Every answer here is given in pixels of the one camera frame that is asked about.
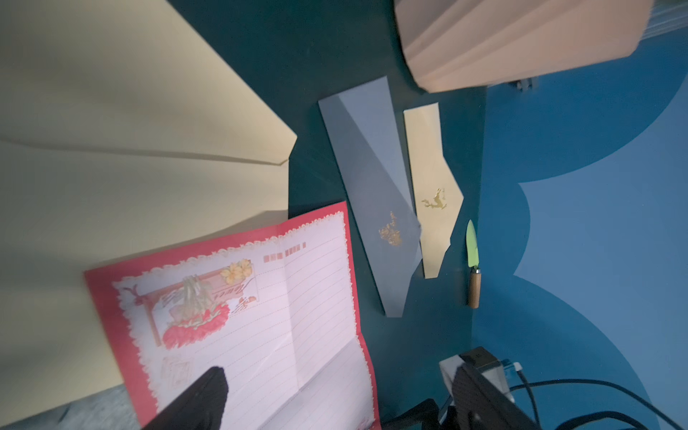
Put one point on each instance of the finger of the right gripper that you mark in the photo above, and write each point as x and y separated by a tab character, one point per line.
424	414

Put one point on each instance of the peach flower pot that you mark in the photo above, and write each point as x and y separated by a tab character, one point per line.
452	45

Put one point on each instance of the large yellow envelope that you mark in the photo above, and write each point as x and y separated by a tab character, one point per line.
122	131

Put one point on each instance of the red letter paper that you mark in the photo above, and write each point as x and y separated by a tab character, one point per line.
275	308

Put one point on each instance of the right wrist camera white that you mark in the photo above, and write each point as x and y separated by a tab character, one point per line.
496	371

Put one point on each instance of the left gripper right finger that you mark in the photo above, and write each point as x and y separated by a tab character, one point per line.
479	405

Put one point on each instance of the small yellow envelope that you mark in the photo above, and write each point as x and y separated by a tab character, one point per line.
438	198

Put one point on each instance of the grey envelope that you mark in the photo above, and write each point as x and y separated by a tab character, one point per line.
363	132

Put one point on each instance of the green toy shovel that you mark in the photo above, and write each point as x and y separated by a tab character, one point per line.
475	275

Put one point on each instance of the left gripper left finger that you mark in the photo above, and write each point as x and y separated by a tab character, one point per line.
201	406

